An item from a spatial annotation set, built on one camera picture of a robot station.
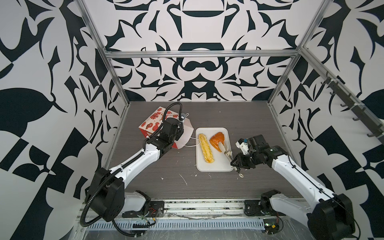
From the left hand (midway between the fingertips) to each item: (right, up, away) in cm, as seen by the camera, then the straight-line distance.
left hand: (174, 120), depth 83 cm
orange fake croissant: (+25, -12, +12) cm, 30 cm away
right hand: (+31, -22, -4) cm, 38 cm away
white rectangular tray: (+27, -26, +8) cm, 38 cm away
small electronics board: (+47, -49, -12) cm, 69 cm away
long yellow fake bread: (+18, -18, +9) cm, 27 cm away
